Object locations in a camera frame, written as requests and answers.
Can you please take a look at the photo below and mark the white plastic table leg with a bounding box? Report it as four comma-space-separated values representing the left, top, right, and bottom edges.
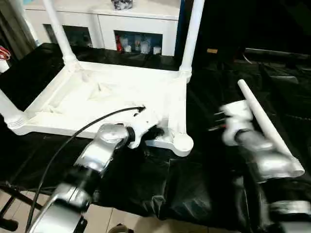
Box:
237, 79, 305, 178
42, 0, 79, 71
179, 0, 205, 82
0, 89, 26, 130

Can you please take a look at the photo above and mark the white plastic table top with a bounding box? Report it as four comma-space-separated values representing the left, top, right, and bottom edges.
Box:
7, 61, 194, 157

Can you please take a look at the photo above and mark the glossy black mat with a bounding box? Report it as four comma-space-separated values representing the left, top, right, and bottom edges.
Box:
0, 43, 311, 231

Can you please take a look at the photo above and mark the long black bar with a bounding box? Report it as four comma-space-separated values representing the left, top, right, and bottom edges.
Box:
244, 48, 311, 63

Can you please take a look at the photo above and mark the black left robot foot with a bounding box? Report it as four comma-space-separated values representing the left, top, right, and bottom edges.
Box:
109, 224, 133, 233

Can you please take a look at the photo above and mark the white cabinet with glass doors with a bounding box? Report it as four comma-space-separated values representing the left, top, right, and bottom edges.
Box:
22, 0, 181, 57

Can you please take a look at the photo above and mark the grey metal clutter object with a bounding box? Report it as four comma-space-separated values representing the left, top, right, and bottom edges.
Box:
111, 0, 135, 11

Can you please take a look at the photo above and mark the black stand leg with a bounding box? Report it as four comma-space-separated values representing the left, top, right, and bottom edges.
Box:
0, 183, 45, 232

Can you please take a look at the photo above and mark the red and white object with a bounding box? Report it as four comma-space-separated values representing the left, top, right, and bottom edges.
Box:
0, 46, 12, 74

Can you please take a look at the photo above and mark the grey curtain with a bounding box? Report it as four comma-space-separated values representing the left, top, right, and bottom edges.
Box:
0, 0, 38, 59

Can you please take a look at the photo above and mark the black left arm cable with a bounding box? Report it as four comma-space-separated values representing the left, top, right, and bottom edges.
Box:
25, 106, 146, 230

